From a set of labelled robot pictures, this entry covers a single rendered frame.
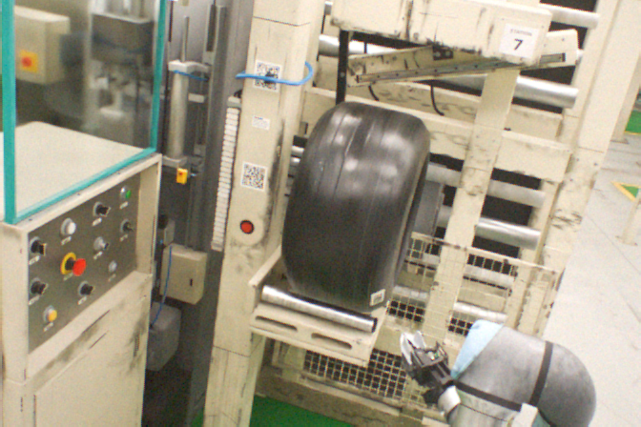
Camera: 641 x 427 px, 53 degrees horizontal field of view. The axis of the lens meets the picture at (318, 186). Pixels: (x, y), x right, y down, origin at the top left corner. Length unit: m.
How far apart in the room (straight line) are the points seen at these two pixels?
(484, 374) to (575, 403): 0.15
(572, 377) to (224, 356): 1.24
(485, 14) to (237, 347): 1.24
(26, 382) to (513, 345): 1.01
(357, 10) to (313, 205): 0.63
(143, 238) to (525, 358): 1.13
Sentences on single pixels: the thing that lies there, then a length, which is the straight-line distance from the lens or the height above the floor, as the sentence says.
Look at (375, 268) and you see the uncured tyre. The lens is 1.61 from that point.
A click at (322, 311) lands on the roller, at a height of 0.91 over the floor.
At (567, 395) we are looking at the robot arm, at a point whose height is 1.25.
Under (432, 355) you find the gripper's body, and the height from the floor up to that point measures 1.04.
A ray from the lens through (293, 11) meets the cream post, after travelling 1.71.
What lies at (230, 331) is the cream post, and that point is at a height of 0.69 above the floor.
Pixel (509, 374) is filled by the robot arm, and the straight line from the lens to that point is 1.17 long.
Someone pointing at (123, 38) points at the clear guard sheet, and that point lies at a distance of 1.57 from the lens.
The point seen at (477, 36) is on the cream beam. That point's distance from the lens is 1.89.
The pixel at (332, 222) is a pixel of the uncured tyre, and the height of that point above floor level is 1.24.
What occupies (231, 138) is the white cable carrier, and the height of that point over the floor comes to 1.31.
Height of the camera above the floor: 1.88
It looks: 21 degrees down
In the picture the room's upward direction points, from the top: 10 degrees clockwise
